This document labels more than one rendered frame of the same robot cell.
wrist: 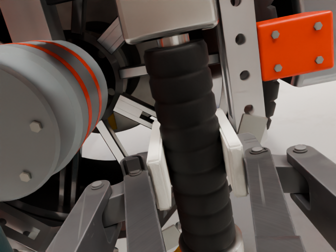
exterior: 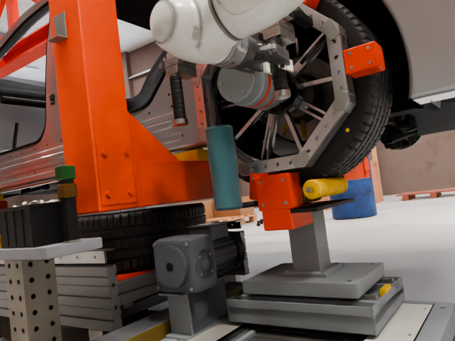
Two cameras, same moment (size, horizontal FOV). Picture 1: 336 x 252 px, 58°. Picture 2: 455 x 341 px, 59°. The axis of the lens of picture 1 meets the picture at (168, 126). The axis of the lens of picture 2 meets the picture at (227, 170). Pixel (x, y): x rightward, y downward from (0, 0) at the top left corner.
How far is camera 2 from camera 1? 0.94 m
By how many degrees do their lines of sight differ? 37
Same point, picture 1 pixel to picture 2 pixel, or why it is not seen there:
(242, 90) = (336, 79)
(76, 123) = (262, 82)
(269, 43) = (347, 57)
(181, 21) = (273, 34)
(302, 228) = not seen: outside the picture
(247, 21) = (338, 49)
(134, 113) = (302, 106)
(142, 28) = (266, 36)
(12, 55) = not seen: hidden behind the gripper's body
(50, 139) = (251, 79)
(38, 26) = not seen: hidden behind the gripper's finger
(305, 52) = (363, 59)
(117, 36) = (297, 68)
